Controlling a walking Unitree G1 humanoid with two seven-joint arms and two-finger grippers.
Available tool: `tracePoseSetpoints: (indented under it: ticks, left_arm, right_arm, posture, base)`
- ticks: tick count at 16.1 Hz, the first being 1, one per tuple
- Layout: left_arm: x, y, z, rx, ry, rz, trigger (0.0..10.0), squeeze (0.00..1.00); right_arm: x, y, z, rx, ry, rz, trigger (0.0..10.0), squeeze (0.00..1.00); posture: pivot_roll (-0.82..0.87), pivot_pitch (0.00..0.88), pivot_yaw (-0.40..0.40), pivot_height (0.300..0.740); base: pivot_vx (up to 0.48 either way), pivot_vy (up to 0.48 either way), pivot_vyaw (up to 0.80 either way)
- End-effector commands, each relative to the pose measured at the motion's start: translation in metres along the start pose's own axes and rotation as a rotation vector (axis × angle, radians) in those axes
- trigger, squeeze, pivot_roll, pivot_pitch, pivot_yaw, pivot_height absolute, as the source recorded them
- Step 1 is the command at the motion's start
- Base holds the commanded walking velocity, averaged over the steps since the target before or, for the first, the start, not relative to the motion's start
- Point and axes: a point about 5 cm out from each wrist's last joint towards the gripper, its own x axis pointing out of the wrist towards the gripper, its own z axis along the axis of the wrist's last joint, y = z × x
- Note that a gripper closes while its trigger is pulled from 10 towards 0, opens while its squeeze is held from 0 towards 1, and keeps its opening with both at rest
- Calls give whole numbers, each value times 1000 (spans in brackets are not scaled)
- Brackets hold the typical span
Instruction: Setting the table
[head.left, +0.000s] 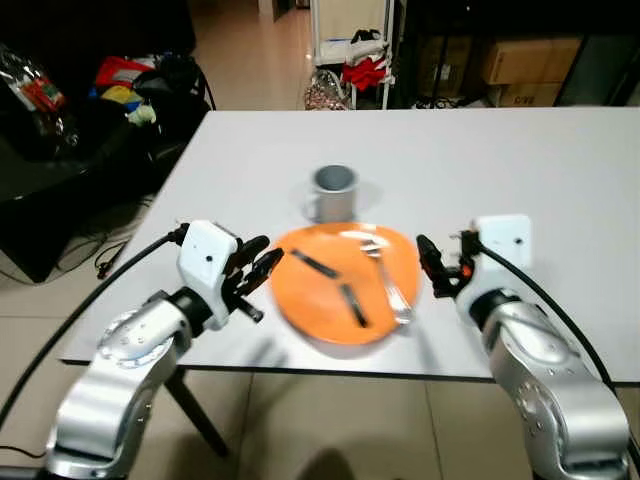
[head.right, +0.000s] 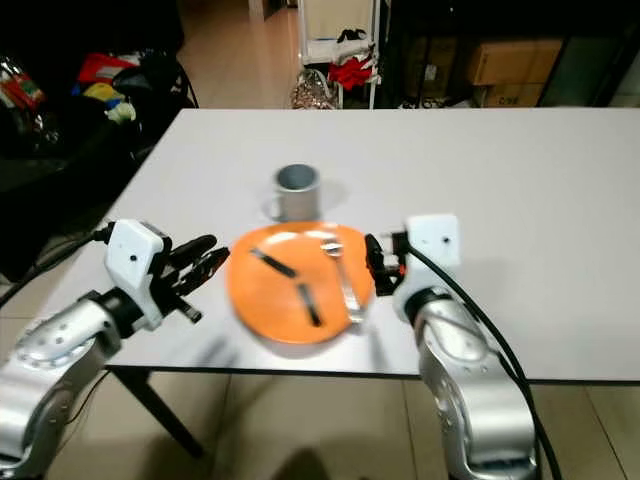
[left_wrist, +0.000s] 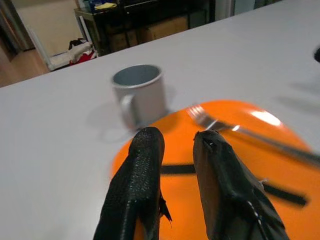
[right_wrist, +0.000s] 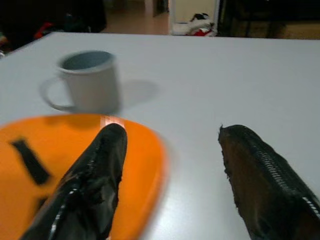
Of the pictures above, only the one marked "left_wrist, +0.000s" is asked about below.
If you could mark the black round object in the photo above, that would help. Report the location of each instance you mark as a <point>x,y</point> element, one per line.
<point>317,53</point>

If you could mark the black shelf unit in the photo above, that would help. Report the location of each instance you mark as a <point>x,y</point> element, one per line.
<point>140,22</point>

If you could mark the cardboard box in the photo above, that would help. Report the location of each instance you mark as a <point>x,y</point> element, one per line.
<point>165,28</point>

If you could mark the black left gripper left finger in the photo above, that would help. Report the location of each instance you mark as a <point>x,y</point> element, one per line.
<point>140,175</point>

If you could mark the pile of clothes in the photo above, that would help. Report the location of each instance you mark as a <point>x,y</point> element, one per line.
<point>81,51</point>

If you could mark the silver metal fork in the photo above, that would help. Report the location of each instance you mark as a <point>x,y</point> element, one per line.
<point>250,132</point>

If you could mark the white door frame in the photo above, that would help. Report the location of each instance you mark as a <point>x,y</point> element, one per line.
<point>37,37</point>

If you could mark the orange plate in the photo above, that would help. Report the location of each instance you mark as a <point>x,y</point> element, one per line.
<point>265,165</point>

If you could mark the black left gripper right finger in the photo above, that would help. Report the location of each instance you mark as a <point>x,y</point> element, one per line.
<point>225,180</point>

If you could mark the yellow cloth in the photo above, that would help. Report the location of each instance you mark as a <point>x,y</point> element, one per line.
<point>105,5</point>

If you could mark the white enamel mug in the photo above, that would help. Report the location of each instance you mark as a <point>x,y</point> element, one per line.
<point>140,95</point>

